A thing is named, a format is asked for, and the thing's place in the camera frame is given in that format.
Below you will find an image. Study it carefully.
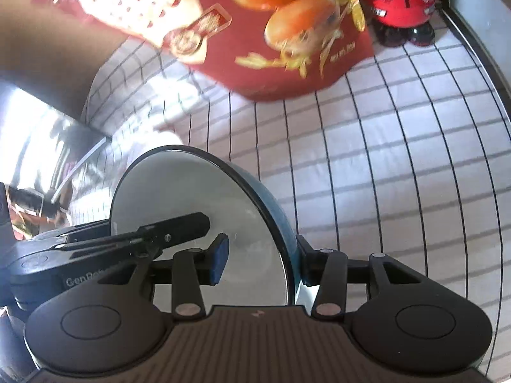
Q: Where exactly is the blue enamel bowl black rim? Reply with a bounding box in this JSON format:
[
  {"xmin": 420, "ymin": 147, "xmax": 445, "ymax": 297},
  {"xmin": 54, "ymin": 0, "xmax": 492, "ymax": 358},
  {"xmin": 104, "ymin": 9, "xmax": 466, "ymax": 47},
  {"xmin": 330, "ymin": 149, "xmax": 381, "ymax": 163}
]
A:
[{"xmin": 109, "ymin": 145, "xmax": 300, "ymax": 309}]

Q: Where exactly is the grey metal appliance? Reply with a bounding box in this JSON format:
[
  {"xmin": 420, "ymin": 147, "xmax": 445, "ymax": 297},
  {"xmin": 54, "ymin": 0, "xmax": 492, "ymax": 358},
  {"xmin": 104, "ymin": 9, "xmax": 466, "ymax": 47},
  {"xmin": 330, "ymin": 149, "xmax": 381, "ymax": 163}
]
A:
[{"xmin": 1, "ymin": 79, "xmax": 112, "ymax": 240}]

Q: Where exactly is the white black checkered tablecloth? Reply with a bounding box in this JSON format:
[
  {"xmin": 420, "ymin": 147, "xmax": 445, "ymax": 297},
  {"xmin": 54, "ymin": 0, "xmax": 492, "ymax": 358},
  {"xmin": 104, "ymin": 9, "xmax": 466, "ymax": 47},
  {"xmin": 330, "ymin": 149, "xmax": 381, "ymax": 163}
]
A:
[{"xmin": 71, "ymin": 13, "xmax": 510, "ymax": 382}]

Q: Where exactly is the red snack bag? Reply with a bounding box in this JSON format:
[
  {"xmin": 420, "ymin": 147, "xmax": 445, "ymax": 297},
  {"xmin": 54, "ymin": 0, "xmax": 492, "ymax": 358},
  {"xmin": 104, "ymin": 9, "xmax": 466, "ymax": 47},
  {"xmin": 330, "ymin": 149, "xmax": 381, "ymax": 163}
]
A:
[{"xmin": 30, "ymin": 0, "xmax": 376, "ymax": 104}]

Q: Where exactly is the red black waka bottle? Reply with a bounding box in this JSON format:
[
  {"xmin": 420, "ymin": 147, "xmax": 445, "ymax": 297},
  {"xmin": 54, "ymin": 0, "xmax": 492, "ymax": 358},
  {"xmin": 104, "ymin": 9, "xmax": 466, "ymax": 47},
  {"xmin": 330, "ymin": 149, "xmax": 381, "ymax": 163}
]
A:
[{"xmin": 360, "ymin": 0, "xmax": 436, "ymax": 48}]

